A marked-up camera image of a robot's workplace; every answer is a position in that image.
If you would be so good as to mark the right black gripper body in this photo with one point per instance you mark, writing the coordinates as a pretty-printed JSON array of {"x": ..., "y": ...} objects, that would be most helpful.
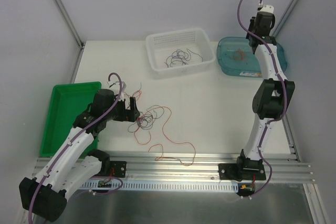
[{"x": 252, "y": 35}]

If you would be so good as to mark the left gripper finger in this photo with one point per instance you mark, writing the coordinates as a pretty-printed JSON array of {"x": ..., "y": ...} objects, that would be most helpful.
[
  {"x": 133, "y": 105},
  {"x": 133, "y": 116}
]

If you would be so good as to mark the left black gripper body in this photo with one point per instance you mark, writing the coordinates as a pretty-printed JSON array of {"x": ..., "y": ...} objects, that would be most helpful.
[{"x": 126, "y": 111}]

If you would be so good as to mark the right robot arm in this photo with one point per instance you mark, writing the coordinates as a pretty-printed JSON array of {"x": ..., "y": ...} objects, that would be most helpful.
[{"x": 271, "y": 100}]

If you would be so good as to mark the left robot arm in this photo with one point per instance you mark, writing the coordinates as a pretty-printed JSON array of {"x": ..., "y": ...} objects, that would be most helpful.
[{"x": 47, "y": 193}]

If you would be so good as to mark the teal transparent container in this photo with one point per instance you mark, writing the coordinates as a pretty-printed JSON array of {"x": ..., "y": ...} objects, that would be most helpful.
[{"x": 235, "y": 58}]

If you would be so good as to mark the green plastic tray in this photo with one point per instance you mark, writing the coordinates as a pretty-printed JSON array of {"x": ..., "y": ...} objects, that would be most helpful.
[{"x": 66, "y": 103}]

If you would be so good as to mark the white perforated basket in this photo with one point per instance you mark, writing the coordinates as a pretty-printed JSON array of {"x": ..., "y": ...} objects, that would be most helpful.
[{"x": 179, "y": 52}]

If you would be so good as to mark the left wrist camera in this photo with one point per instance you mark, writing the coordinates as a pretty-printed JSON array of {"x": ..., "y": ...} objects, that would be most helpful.
[{"x": 115, "y": 86}]

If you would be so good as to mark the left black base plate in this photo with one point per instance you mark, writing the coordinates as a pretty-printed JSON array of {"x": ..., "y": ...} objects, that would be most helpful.
[{"x": 118, "y": 169}]

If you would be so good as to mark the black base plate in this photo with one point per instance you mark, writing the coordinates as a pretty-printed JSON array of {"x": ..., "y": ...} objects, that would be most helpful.
[
  {"x": 118, "y": 169},
  {"x": 231, "y": 171}
]

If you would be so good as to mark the right aluminium frame post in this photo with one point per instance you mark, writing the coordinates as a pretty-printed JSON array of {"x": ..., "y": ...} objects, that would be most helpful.
[{"x": 284, "y": 17}]

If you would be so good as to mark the aluminium frame post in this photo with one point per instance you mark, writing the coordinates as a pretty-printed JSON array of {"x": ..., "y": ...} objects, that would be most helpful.
[
  {"x": 284, "y": 17},
  {"x": 69, "y": 23}
]

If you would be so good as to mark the white slotted cable duct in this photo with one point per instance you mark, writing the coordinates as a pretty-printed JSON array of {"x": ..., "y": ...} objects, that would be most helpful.
[{"x": 138, "y": 185}]

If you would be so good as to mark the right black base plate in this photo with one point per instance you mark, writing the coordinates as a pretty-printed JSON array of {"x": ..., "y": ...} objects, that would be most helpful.
[{"x": 231, "y": 171}]

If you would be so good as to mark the left aluminium frame post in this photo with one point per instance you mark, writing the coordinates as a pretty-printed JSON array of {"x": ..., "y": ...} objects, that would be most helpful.
[{"x": 69, "y": 23}]

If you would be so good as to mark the aluminium mounting rail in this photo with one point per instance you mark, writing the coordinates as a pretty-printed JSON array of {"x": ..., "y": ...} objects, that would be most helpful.
[{"x": 204, "y": 167}]

